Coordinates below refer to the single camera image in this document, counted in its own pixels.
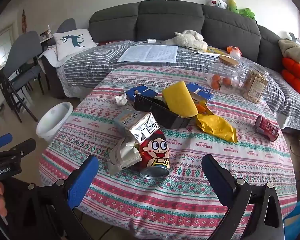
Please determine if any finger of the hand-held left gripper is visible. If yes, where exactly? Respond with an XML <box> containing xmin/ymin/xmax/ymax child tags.
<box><xmin>0</xmin><ymin>133</ymin><xmax>13</xmax><ymax>153</ymax></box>
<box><xmin>0</xmin><ymin>138</ymin><xmax>37</xmax><ymax>164</ymax></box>

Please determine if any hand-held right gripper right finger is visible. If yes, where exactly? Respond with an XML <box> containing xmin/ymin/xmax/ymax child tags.
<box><xmin>201</xmin><ymin>154</ymin><xmax>285</xmax><ymax>240</ymax></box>

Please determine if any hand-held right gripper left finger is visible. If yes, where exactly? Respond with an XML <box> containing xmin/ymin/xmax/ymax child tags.
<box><xmin>22</xmin><ymin>155</ymin><xmax>100</xmax><ymax>240</ymax></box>

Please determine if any white plastic bin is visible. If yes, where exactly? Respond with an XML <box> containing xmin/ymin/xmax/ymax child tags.
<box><xmin>36</xmin><ymin>102</ymin><xmax>74</xmax><ymax>142</ymax></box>

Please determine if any white paper packet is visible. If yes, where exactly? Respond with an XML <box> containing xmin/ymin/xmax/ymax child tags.
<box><xmin>108</xmin><ymin>137</ymin><xmax>143</xmax><ymax>177</ymax></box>

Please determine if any red cartoon face can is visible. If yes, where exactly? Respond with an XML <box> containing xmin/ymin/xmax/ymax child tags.
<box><xmin>139</xmin><ymin>129</ymin><xmax>171</xmax><ymax>179</ymax></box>

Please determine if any red drink can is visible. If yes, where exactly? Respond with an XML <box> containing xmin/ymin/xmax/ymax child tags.
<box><xmin>255</xmin><ymin>115</ymin><xmax>280</xmax><ymax>142</ymax></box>

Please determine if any grey white milk carton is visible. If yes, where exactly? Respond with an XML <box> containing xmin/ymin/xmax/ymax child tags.
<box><xmin>114</xmin><ymin>109</ymin><xmax>160</xmax><ymax>144</ymax></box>

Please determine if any person's left hand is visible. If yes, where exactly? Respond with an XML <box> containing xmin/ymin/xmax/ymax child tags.
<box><xmin>0</xmin><ymin>181</ymin><xmax>10</xmax><ymax>227</ymax></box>

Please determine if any patterned red green tablecloth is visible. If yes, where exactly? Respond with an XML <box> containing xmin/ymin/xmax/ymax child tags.
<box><xmin>39</xmin><ymin>64</ymin><xmax>298</xmax><ymax>240</ymax></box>

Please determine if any yellow plastic wrapper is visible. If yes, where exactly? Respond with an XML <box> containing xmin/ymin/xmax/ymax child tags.
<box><xmin>195</xmin><ymin>114</ymin><xmax>238</xmax><ymax>143</ymax></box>

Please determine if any black plastic tray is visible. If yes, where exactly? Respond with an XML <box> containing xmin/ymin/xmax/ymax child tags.
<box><xmin>134</xmin><ymin>94</ymin><xmax>190</xmax><ymax>130</ymax></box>

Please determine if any blue box with white print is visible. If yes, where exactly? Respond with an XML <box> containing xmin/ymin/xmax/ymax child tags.
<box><xmin>186</xmin><ymin>82</ymin><xmax>214</xmax><ymax>103</ymax></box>

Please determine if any small crumpled white tissue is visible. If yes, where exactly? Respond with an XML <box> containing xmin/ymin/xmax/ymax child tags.
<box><xmin>115</xmin><ymin>93</ymin><xmax>128</xmax><ymax>105</ymax></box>

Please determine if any yellow sponge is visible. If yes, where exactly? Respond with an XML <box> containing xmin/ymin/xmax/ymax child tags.
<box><xmin>162</xmin><ymin>81</ymin><xmax>199</xmax><ymax>117</ymax></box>

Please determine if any grey folding chair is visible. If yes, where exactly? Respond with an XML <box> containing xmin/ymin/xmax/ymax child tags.
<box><xmin>0</xmin><ymin>31</ymin><xmax>44</xmax><ymax>123</ymax></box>

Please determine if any clear plastic snack jar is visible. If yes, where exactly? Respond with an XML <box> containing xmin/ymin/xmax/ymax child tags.
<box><xmin>241</xmin><ymin>66</ymin><xmax>270</xmax><ymax>104</ymax></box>

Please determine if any blue box with nut print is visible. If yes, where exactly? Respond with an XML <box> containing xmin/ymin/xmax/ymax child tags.
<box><xmin>125</xmin><ymin>85</ymin><xmax>158</xmax><ymax>100</ymax></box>

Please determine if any grey striped blanket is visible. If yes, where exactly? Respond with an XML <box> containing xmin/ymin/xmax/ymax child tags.
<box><xmin>56</xmin><ymin>40</ymin><xmax>300</xmax><ymax>130</ymax></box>

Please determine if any glass jar with wooden lid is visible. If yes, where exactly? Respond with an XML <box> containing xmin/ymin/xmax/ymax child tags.
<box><xmin>202</xmin><ymin>55</ymin><xmax>245</xmax><ymax>95</ymax></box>

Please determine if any white deer print pillow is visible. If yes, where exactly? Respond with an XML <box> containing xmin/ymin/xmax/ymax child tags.
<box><xmin>52</xmin><ymin>29</ymin><xmax>98</xmax><ymax>61</ymax></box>

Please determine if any yellow booklet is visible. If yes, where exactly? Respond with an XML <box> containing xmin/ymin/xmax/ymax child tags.
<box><xmin>185</xmin><ymin>45</ymin><xmax>230</xmax><ymax>55</ymax></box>

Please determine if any orange white snack bag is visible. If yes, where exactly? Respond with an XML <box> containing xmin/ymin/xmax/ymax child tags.
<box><xmin>227</xmin><ymin>46</ymin><xmax>242</xmax><ymax>58</ymax></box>

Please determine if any red cushion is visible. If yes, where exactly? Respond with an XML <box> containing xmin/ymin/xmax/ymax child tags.
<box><xmin>281</xmin><ymin>57</ymin><xmax>300</xmax><ymax>98</ymax></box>

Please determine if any cream plush toy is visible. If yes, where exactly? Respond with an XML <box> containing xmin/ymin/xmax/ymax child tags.
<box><xmin>164</xmin><ymin>30</ymin><xmax>208</xmax><ymax>50</ymax></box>

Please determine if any printed paper sheet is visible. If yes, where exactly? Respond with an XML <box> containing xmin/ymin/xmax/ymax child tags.
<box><xmin>117</xmin><ymin>45</ymin><xmax>178</xmax><ymax>63</ymax></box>

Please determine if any beige fleece blanket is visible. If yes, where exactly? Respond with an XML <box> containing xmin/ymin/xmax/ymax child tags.
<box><xmin>278</xmin><ymin>39</ymin><xmax>300</xmax><ymax>65</ymax></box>

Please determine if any dark grey sofa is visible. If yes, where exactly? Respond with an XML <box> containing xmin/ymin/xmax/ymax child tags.
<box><xmin>42</xmin><ymin>0</ymin><xmax>300</xmax><ymax>100</ymax></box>

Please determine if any yellow green plush toy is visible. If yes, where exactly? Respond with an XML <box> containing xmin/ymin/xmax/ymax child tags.
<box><xmin>227</xmin><ymin>0</ymin><xmax>239</xmax><ymax>13</ymax></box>

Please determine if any white plush toy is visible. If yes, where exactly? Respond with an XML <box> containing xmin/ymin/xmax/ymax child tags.
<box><xmin>206</xmin><ymin>0</ymin><xmax>227</xmax><ymax>9</ymax></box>

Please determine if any red wall hanging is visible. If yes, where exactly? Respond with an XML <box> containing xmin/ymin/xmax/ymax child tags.
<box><xmin>21</xmin><ymin>9</ymin><xmax>27</xmax><ymax>33</ymax></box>

